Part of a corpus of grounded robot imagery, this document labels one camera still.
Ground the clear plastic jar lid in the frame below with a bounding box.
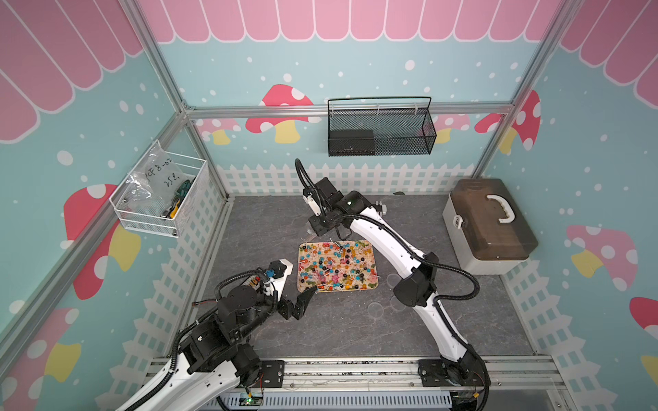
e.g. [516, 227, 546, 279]
[387, 274, 402, 289]

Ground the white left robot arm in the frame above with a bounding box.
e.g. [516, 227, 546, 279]
[120, 259, 317, 410]

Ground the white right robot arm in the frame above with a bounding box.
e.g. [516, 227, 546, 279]
[295, 159, 491, 392]

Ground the small black connector board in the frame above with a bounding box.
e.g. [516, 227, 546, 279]
[242, 275, 261, 290]

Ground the floral rectangular tray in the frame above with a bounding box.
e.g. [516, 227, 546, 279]
[296, 240, 380, 293]

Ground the black box in mesh basket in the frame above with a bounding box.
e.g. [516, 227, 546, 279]
[327, 129, 375, 157]

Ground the green tool in white basket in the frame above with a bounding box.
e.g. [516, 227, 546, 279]
[160, 180, 194, 219]

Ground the clear plastic zip bag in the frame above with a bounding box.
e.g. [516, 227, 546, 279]
[124, 142, 189, 206]

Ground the brown lidded white storage box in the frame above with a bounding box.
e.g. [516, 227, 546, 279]
[443, 178, 539, 276]

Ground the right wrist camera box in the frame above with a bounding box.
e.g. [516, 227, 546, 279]
[302, 177, 336, 216]

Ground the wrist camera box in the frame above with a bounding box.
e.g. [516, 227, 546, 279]
[263, 259, 293, 297]
[302, 177, 336, 216]

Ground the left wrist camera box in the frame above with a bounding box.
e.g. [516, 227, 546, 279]
[263, 259, 293, 297]

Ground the black wire mesh basket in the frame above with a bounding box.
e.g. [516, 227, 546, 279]
[327, 96, 437, 156]

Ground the white wire wall basket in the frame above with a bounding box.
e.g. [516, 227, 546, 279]
[110, 143, 209, 238]

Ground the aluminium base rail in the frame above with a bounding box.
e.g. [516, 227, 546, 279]
[167, 356, 575, 410]

